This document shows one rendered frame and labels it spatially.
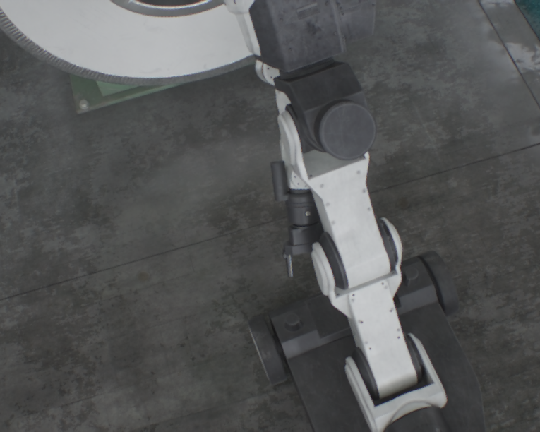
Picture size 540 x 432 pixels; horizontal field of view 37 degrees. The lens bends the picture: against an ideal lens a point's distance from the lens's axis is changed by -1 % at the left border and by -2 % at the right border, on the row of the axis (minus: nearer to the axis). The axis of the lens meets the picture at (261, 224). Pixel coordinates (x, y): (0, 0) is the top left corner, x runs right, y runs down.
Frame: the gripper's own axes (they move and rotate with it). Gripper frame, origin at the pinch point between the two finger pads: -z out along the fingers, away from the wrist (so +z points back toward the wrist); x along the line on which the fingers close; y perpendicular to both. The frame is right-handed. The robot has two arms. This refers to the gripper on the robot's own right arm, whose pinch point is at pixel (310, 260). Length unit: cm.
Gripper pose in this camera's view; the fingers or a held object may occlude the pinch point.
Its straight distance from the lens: 203.8
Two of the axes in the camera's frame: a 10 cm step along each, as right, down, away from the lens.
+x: -9.8, 1.6, -1.2
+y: 1.6, 2.4, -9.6
